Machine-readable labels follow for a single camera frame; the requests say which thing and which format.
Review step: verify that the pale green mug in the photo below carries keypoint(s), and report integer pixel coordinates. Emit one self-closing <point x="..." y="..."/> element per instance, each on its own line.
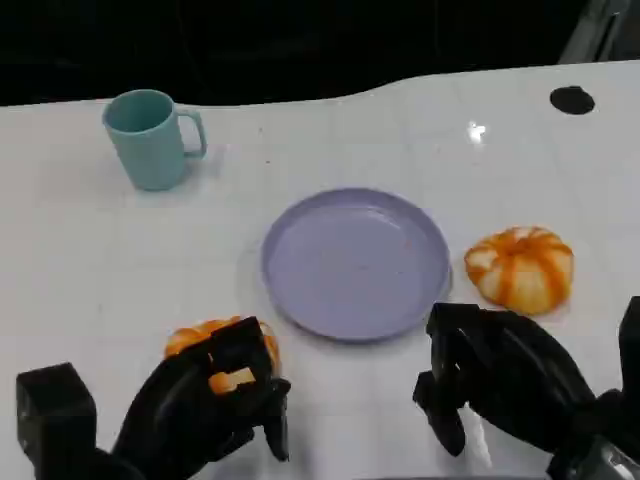
<point x="150" y="145"/>

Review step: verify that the black round table grommet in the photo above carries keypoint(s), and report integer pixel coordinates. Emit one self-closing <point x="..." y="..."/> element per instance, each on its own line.
<point x="572" y="100"/>

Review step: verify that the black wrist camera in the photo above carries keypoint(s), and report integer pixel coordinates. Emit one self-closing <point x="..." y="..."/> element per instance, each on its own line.
<point x="631" y="345"/>
<point x="55" y="405"/>

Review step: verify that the lilac plate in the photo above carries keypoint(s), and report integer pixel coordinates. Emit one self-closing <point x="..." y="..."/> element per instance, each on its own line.
<point x="355" y="265"/>

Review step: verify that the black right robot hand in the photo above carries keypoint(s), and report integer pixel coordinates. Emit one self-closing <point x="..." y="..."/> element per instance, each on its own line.
<point x="520" y="370"/>

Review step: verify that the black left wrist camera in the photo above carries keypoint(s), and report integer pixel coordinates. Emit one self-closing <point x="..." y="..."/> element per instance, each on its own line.
<point x="55" y="405"/>

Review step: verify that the grey metal frame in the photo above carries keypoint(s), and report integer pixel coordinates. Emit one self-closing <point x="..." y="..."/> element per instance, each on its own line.
<point x="590" y="35"/>

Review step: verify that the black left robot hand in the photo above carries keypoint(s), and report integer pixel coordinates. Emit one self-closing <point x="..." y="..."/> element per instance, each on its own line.
<point x="170" y="400"/>

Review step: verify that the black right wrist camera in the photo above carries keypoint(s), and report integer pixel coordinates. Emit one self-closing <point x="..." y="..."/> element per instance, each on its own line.
<point x="631" y="345"/>

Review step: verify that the orange white toy bread roll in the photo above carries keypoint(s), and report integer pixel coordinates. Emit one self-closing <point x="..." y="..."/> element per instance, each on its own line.
<point x="184" y="340"/>
<point x="520" y="272"/>

